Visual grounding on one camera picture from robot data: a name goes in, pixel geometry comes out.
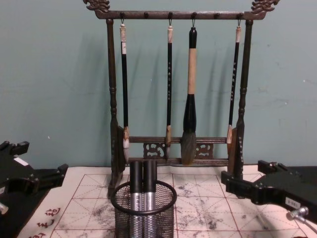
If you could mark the dark carved wooden brush rack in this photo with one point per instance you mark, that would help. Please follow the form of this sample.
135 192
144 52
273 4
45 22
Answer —
112 74

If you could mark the black brush with white label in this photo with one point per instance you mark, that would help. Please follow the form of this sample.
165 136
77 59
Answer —
125 99

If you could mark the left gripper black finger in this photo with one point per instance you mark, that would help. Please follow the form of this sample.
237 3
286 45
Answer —
17 147
52 177

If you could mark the thin black calligraphy brush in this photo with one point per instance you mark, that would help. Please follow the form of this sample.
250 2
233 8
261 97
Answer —
234 86
169 99

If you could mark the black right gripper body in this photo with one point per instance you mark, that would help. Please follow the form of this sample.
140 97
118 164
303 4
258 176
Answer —
292 191

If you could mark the white red-grid calligraphy practice cloth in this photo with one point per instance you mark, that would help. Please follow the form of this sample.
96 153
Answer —
210 210

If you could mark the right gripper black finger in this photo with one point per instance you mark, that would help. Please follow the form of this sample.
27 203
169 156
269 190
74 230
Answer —
280 169
242 188

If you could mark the black capped silver marker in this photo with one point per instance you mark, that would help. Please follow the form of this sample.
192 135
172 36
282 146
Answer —
136 173
149 173

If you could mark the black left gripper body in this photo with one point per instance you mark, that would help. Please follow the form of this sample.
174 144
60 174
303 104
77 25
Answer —
10 166

